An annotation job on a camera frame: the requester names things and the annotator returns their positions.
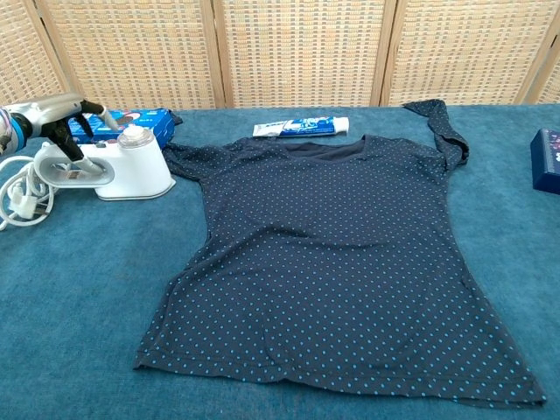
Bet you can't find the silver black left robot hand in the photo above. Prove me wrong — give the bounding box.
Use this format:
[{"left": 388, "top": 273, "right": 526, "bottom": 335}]
[{"left": 12, "top": 91, "right": 122, "bottom": 175}]

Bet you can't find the white power cord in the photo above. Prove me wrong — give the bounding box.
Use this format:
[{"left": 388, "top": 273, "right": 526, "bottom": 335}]
[{"left": 0, "top": 155, "right": 56, "bottom": 232}]

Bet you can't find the white handheld iron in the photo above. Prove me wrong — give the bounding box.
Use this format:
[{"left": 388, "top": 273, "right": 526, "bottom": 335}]
[{"left": 33, "top": 125, "right": 177, "bottom": 201}]

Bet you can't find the navy polka dot t-shirt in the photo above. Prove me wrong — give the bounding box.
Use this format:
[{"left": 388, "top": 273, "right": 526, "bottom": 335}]
[{"left": 133, "top": 99, "right": 548, "bottom": 408}]

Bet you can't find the blue Oreo cookie box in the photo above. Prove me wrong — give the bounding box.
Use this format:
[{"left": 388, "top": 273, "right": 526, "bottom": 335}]
[{"left": 67, "top": 108, "right": 178, "bottom": 150}]

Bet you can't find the teal table cover cloth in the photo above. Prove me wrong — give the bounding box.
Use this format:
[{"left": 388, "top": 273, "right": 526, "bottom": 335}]
[{"left": 0, "top": 103, "right": 560, "bottom": 420}]

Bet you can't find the blue white toothpaste tube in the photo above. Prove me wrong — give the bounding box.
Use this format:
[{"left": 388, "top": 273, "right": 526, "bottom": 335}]
[{"left": 253, "top": 116, "right": 350, "bottom": 139}]

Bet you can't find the woven bamboo folding screen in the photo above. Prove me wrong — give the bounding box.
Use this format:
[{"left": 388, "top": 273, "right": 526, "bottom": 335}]
[{"left": 0, "top": 0, "right": 560, "bottom": 130}]

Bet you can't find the small dark blue carton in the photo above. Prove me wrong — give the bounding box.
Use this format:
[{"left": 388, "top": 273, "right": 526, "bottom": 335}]
[{"left": 529, "top": 128, "right": 560, "bottom": 196}]

